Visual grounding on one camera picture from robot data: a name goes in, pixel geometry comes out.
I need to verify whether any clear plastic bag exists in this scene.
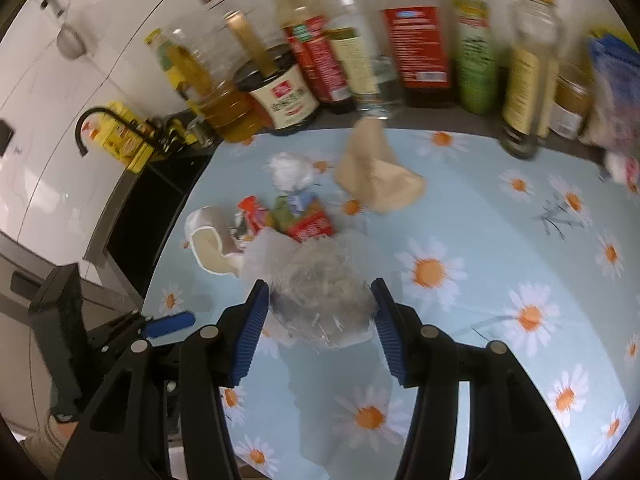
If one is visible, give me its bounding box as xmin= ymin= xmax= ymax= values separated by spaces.
xmin=240 ymin=228 xmax=378 ymax=351

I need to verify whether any small black wall switch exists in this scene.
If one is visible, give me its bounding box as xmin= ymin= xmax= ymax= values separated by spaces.
xmin=0 ymin=119 xmax=14 ymax=157

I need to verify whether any white tissue ball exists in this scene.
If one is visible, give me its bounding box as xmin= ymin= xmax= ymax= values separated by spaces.
xmin=266 ymin=152 xmax=314 ymax=193

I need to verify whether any yellow detergent bottle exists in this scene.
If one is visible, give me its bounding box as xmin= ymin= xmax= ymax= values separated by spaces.
xmin=81 ymin=113 xmax=154 ymax=174

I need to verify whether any yellow cap white vinegar bottle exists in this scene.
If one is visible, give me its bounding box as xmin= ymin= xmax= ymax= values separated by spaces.
xmin=321 ymin=0 xmax=402 ymax=119

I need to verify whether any green label oil bottle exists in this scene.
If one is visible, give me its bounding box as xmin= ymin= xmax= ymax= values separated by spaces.
xmin=451 ymin=0 xmax=498 ymax=115

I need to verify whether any blue white seasoning bag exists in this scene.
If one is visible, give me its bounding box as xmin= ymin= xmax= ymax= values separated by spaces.
xmin=584 ymin=32 xmax=639 ymax=188

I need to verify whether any large cooking oil jug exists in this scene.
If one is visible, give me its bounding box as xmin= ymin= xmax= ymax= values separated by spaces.
xmin=167 ymin=12 xmax=264 ymax=144

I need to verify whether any daisy print blue tablecloth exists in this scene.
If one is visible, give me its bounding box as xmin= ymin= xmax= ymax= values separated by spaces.
xmin=143 ymin=130 xmax=639 ymax=479

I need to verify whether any beige left sleeve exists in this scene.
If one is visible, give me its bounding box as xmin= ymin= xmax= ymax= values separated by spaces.
xmin=21 ymin=413 xmax=78 ymax=479

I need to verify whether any grey cabinet drawer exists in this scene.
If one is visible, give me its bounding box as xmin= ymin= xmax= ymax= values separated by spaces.
xmin=1 ymin=232 xmax=141 ymax=323

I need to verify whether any red label vinegar bottle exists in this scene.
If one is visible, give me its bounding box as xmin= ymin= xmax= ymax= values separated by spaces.
xmin=274 ymin=0 xmax=355 ymax=115

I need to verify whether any green cap sauce bottle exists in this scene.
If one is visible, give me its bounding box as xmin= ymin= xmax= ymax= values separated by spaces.
xmin=145 ymin=28 xmax=214 ymax=107

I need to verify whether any brown paper bag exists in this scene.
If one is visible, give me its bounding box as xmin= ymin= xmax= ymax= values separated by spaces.
xmin=334 ymin=117 xmax=426 ymax=214

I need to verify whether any gold cap sesame oil bottle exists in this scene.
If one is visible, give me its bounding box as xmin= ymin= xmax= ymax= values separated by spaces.
xmin=500 ymin=0 xmax=563 ymax=159

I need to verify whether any red label clear bottle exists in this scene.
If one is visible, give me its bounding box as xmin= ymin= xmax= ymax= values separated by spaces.
xmin=373 ymin=0 xmax=454 ymax=108

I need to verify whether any black kitchen sink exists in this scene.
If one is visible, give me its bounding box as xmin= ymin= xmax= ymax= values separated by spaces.
xmin=84 ymin=150 xmax=213 ymax=301

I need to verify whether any black faucet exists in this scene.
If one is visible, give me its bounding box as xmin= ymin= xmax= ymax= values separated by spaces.
xmin=74 ymin=104 xmax=200 ymax=162

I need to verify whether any metal strainer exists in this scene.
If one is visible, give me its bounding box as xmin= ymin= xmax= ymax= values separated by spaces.
xmin=40 ymin=0 xmax=88 ymax=61

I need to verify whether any dark soy sauce jug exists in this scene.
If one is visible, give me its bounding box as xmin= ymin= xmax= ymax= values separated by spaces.
xmin=224 ymin=9 xmax=321 ymax=136

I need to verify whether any small brown jar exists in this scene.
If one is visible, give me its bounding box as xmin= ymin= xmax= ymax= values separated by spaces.
xmin=549 ymin=62 xmax=592 ymax=140

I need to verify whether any green red snack wrapper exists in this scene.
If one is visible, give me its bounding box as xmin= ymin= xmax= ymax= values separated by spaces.
xmin=271 ymin=191 xmax=335 ymax=243

